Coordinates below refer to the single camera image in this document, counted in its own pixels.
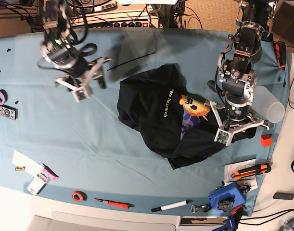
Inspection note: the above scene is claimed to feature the white paper card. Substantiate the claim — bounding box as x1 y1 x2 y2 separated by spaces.
12 150 44 177

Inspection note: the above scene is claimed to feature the white small box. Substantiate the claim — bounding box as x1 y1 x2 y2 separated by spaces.
27 176 50 195

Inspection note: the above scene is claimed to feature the black power adapter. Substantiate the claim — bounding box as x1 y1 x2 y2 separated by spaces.
273 192 294 200

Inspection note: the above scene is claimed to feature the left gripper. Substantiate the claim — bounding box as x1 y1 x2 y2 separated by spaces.
205 95 270 146

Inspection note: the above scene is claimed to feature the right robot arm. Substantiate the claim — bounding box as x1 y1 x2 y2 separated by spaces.
40 0 111 103

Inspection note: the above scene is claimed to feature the gold battery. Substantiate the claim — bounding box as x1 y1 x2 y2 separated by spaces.
15 167 26 171

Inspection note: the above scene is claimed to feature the red tape roll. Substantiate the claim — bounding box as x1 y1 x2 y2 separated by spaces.
72 191 87 202

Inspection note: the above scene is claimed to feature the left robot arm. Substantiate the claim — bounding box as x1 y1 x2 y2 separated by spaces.
205 0 276 146

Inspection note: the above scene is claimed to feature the red screwdriver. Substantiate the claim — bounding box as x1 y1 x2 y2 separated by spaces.
94 198 134 209

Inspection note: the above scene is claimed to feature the orange black utility knife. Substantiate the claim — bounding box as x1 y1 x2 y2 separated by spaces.
231 163 271 180

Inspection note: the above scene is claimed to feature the red cube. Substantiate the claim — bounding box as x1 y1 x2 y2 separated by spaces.
260 134 272 147

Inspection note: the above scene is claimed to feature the black remote control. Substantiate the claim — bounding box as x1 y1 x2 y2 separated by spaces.
0 105 17 120

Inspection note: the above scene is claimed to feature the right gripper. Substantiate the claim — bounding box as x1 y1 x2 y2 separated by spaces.
55 56 112 103

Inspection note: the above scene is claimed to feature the orange black tool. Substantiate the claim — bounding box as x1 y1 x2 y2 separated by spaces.
274 41 286 68

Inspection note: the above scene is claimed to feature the black t-shirt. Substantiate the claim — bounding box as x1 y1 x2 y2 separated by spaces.
117 64 225 169

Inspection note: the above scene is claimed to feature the frosted plastic cup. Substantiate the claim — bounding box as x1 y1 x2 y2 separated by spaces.
251 86 285 123

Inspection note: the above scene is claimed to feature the black foot pedal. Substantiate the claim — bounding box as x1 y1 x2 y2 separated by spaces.
73 0 94 13
93 0 117 12

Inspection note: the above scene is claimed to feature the pink package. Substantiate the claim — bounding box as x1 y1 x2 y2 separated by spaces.
41 164 59 180

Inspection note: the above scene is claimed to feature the blue plastic box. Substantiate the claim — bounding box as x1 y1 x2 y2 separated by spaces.
207 182 246 214

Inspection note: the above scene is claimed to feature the purple tape roll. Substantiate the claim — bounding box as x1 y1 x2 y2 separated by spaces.
0 90 8 105

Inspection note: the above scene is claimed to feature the blue black clamp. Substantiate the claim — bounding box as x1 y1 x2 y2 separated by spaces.
213 205 245 231

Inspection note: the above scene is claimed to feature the paper sheet under knife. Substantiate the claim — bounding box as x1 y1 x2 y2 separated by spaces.
224 159 258 191

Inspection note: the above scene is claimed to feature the long black cable tie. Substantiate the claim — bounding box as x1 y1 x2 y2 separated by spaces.
107 51 155 71

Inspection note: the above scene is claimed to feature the metal carabiner clip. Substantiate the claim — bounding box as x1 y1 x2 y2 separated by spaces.
191 204 212 214

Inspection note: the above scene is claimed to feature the black white marker pen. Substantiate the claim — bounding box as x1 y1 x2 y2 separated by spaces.
151 199 193 213

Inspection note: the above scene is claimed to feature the black power strip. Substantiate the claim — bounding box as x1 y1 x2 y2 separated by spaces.
88 21 155 28

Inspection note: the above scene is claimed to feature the light blue table cloth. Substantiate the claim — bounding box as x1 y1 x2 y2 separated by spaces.
0 28 275 213

